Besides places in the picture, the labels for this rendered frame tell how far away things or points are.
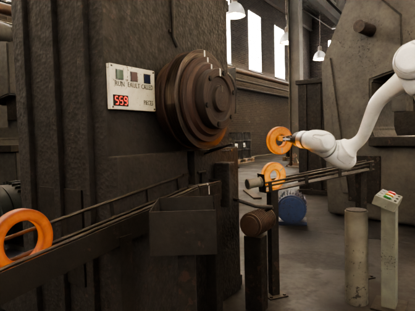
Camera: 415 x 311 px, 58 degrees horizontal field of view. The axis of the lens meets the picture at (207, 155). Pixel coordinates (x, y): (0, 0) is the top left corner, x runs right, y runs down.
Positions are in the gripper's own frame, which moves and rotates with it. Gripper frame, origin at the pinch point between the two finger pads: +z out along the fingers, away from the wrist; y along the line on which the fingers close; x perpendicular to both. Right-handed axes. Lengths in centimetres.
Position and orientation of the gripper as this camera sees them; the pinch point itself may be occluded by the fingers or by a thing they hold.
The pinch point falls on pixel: (279, 137)
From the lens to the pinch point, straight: 210.6
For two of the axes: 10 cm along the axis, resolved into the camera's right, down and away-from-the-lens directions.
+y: 9.3, -0.5, 3.6
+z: -3.7, -0.9, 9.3
